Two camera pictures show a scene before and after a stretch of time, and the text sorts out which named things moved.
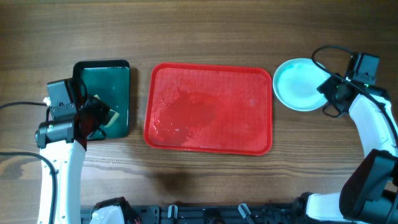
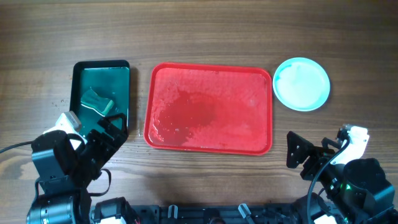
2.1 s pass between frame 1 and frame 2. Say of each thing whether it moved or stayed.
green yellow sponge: moved
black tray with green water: stayed
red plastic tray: stayed
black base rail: stayed
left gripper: moved
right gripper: moved
